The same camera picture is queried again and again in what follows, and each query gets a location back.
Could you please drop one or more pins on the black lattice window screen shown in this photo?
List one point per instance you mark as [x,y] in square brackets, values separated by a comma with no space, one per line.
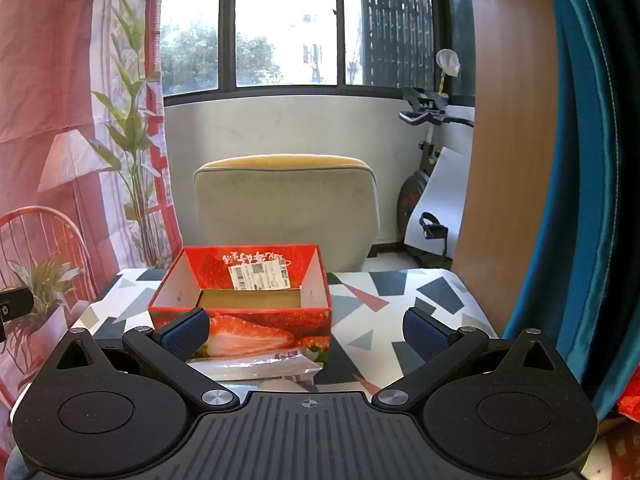
[400,20]

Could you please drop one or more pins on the beige armchair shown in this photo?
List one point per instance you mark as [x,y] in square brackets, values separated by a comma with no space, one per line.
[285,205]

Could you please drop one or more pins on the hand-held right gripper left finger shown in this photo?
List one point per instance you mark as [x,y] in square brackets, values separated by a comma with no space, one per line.
[187,335]

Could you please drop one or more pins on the red printed backdrop cloth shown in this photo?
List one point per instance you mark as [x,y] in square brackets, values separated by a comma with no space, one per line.
[50,85]

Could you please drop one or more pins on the red strawberry print cardboard box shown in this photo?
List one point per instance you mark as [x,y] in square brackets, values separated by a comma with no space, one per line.
[260,327]

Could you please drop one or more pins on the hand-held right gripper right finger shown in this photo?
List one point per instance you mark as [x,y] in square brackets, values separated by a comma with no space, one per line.
[425,337]

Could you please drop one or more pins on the teal curtain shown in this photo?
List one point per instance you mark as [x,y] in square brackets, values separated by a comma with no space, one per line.
[590,185]

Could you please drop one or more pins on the white board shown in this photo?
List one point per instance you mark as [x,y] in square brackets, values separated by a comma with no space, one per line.
[445,190]

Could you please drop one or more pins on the beige face mask packet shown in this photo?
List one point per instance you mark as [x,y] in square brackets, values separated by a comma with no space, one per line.
[260,367]

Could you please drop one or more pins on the wooden panel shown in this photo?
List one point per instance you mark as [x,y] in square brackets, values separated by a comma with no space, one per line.
[510,135]

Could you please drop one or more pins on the black framed window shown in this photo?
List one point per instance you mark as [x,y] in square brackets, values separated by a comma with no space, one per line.
[280,25]

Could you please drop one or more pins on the exercise bike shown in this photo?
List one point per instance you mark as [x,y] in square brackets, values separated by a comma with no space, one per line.
[412,195]

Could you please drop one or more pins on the red patterned cloth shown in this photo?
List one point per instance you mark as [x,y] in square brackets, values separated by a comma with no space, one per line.
[625,440]

